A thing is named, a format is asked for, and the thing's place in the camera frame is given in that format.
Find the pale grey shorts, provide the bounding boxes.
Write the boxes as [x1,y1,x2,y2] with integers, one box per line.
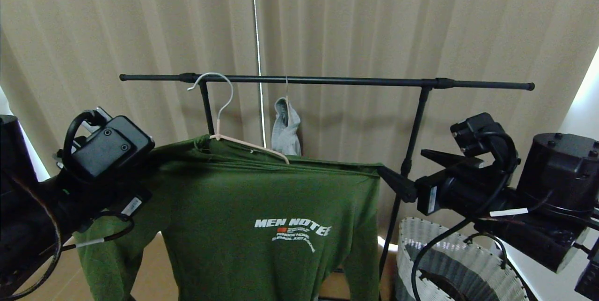
[271,97,302,156]

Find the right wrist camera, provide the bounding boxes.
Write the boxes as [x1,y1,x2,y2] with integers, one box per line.
[450,113,521,173]

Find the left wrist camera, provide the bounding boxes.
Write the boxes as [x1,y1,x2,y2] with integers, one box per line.
[56,107,156,184]

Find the beige curtain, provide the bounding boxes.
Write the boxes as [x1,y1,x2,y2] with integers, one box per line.
[0,0,599,245]

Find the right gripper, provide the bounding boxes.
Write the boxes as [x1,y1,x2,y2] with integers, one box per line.
[377,149,511,220]

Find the black clothes rack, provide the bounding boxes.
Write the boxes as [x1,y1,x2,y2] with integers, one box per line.
[119,73,535,301]

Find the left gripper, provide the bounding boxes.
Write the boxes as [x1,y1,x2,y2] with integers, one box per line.
[40,151,156,242]

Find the green garment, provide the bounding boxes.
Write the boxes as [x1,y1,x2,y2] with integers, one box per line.
[75,135,385,301]

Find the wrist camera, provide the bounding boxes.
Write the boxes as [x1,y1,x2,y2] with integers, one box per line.
[450,113,521,173]
[56,107,156,184]

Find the black cable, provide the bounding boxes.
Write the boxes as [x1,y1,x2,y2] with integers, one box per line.
[411,217,474,301]
[62,110,100,163]

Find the white laundry basket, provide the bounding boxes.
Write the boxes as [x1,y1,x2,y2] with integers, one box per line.
[394,217,532,301]

